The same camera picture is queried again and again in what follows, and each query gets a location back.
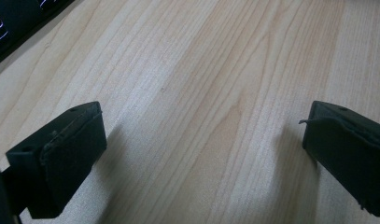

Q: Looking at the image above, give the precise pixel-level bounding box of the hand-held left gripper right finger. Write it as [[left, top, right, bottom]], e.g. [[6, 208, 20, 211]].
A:
[[298, 100, 380, 218]]

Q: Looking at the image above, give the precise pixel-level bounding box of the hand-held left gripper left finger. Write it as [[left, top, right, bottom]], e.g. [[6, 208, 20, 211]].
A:
[[5, 101, 108, 219]]

